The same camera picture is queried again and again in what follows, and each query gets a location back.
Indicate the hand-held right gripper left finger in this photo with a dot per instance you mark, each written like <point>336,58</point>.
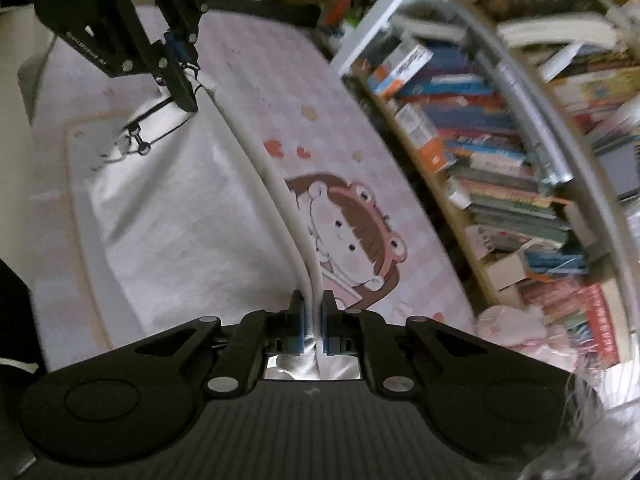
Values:
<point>298,324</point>

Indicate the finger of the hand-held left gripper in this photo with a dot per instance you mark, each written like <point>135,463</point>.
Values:
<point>186,15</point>
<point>180,85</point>

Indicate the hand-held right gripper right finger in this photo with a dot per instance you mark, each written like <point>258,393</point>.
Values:
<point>328,324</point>

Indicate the white t-shirt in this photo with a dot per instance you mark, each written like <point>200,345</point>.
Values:
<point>175,240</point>

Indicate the pink checkered printed bed sheet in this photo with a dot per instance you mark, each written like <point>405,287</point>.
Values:
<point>350,160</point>

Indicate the white bookshelf with books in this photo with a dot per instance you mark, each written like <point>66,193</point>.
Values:
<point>382,22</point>

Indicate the flat orange and white box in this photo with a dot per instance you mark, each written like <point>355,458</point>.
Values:
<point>425,135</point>

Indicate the tall white and orange box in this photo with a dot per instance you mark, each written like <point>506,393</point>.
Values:
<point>404,67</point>

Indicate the row of books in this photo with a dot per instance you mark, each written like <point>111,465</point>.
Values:
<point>505,160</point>

